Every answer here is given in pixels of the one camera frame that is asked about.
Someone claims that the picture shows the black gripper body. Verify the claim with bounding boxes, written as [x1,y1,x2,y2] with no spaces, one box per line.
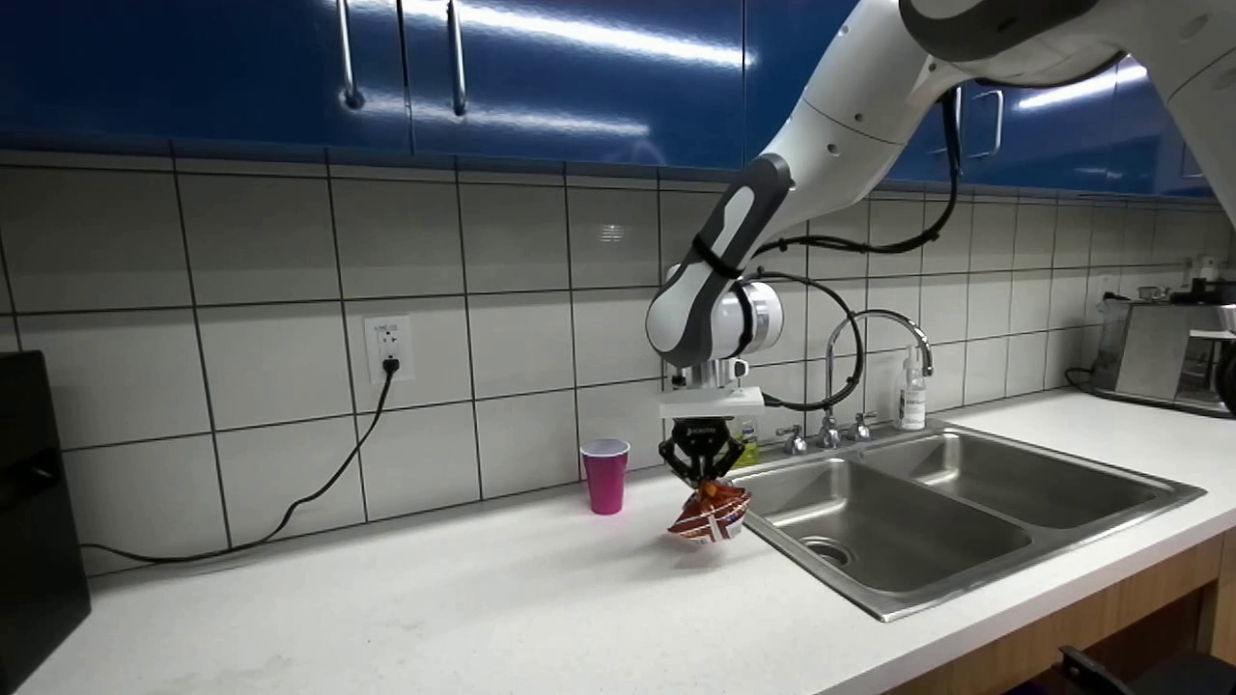
[660,415,741,482]

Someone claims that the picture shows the red chip packet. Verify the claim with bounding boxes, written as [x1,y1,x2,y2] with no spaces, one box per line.
[670,482,750,545]

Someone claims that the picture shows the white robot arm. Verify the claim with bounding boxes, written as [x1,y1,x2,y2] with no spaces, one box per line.
[646,0,1236,419]

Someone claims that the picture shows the stainless steel double sink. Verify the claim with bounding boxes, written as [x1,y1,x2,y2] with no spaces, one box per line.
[740,427,1203,621]

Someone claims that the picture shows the pink plastic cup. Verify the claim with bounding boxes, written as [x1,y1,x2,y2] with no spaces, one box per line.
[579,441,629,514]

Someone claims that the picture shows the chrome faucet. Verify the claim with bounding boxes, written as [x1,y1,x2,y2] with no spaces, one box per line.
[783,307,934,456]

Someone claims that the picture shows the clear hand soap bottle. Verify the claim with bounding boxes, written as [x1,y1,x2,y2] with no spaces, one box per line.
[899,357,926,427]

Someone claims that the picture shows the blue upper cabinets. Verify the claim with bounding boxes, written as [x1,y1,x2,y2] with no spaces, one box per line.
[0,0,1236,202]

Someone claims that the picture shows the silver coffee machine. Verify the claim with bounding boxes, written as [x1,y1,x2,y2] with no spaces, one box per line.
[1095,294,1236,415]

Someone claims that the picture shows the black appliance on counter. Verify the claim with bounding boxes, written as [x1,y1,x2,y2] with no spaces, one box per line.
[0,351,89,695]

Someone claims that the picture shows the black power cable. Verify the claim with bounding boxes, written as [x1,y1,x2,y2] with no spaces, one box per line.
[78,356,406,572]

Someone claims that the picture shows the white wall outlet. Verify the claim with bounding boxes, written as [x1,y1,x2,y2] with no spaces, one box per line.
[366,316,413,382]

